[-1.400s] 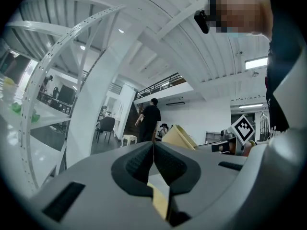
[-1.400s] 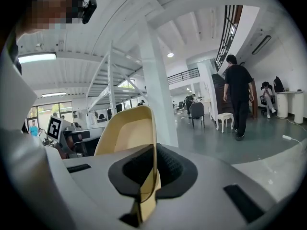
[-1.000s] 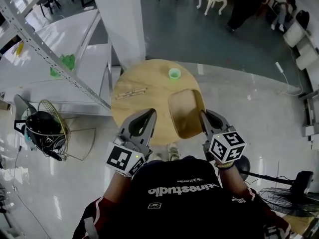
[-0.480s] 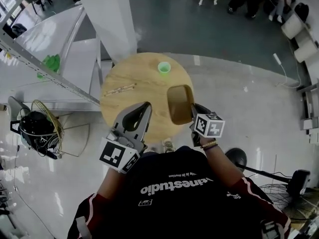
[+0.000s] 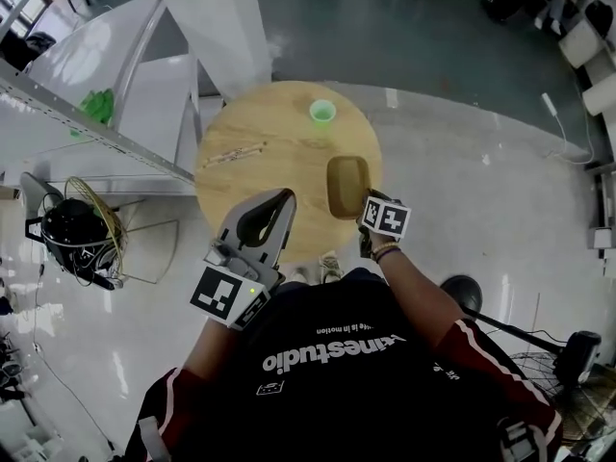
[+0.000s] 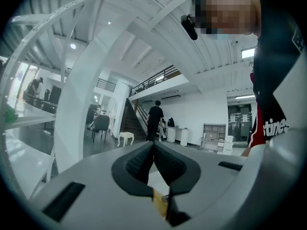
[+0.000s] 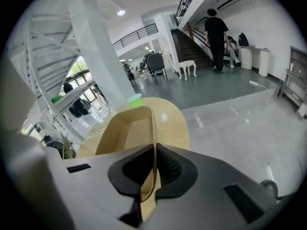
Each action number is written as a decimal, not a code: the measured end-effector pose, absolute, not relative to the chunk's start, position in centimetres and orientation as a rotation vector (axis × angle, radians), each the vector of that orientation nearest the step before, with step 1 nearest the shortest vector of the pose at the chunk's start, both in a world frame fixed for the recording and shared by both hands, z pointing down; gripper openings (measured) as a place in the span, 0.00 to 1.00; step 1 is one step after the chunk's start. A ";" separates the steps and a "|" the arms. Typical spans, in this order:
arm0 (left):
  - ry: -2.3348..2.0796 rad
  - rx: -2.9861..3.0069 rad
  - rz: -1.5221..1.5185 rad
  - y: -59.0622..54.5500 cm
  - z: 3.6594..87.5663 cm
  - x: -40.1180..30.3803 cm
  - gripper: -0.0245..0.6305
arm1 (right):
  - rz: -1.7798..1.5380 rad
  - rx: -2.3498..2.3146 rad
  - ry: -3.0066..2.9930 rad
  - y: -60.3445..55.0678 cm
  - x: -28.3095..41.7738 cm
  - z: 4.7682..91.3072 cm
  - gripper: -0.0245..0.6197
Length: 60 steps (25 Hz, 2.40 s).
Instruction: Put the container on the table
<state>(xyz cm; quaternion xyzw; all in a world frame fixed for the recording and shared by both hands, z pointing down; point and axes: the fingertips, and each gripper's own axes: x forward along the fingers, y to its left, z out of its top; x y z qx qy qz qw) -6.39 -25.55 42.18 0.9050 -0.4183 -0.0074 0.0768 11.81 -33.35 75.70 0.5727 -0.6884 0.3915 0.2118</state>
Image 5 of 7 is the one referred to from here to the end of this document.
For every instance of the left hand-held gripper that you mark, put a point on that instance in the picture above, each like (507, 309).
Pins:
(226, 296)

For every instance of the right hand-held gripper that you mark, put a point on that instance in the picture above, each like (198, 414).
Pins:
(385, 217)

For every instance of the person's left forearm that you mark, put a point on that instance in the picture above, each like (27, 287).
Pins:
(216, 349)

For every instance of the person's right forearm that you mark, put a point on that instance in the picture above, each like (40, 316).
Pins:
(418, 296)

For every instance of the round wooden table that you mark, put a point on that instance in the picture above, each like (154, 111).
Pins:
(279, 195)

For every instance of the person's white shoe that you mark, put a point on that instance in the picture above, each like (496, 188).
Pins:
(331, 267)
(299, 275)

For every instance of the wooden chopsticks pair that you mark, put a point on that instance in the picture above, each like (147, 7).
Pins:
(236, 153)

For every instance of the green plastic cup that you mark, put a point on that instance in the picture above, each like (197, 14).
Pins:
(322, 112)

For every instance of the person's black red shirt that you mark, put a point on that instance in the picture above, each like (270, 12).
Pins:
(346, 378)

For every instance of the black helmet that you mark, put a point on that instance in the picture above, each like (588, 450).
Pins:
(72, 229)

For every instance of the white metal shelf rack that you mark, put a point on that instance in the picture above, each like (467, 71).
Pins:
(96, 113)

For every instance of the small white box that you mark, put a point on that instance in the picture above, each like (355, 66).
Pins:
(599, 238)

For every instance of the grey white chair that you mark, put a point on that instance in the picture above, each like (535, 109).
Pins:
(36, 190)

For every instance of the white cylinder bin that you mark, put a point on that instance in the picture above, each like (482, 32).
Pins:
(580, 43)
(601, 96)

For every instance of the black floor fan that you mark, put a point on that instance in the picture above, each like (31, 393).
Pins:
(577, 378)

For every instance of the black backpack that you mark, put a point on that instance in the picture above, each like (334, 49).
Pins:
(599, 17)

